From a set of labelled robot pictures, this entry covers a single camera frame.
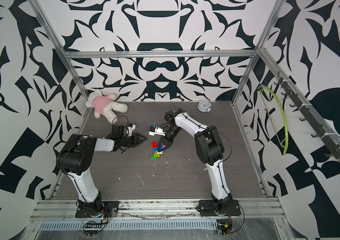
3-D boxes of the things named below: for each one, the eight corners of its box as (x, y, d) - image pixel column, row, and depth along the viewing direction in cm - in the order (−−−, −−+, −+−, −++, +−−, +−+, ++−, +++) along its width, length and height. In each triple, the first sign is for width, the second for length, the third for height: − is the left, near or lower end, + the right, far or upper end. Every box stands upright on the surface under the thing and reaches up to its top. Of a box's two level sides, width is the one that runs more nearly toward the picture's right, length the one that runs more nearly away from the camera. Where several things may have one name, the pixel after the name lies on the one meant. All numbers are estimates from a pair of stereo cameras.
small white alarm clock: (198, 112, 114) (198, 109, 112) (196, 102, 121) (197, 100, 119) (211, 112, 114) (212, 110, 112) (209, 102, 121) (210, 100, 119)
